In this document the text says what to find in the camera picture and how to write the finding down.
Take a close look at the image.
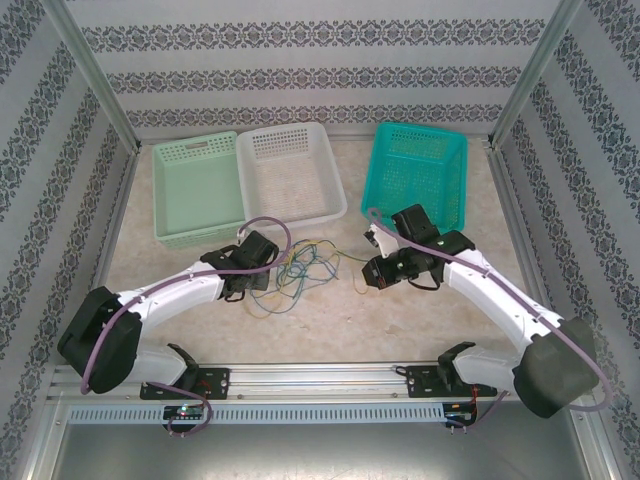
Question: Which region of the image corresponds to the light green plastic basket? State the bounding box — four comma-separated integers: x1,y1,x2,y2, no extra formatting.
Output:
152,130,251,251

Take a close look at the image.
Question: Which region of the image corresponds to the aluminium frame side beam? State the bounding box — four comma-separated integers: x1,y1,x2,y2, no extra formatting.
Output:
88,142,144,301
487,139,559,321

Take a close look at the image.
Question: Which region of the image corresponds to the aluminium frame post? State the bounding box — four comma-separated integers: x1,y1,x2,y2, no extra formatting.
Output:
39,0,142,150
487,0,585,147

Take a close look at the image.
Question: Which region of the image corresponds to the teal plastic basket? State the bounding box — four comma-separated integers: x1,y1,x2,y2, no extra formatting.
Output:
359,121,470,236

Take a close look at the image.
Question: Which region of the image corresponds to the grey metal shelf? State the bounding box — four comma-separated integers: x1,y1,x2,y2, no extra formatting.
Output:
29,422,616,480

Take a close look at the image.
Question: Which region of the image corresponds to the small circuit board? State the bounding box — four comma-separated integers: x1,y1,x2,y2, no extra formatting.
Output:
163,403,207,422
443,399,480,429

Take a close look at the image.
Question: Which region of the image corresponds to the thin blue cable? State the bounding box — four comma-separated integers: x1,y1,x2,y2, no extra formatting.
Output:
249,242,341,316

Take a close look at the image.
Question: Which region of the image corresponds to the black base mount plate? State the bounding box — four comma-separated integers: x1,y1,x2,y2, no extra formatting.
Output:
139,367,232,401
403,364,496,399

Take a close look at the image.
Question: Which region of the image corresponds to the white plastic basket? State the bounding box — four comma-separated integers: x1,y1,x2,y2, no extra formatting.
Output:
234,122,349,231

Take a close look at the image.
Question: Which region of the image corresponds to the thin green cable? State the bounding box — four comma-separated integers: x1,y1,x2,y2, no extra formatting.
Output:
277,239,362,301

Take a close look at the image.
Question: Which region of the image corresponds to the slotted grey cable duct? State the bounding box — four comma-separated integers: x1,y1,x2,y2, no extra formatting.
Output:
67,403,446,424

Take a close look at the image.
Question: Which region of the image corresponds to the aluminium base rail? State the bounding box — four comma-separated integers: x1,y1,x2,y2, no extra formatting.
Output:
49,363,589,401

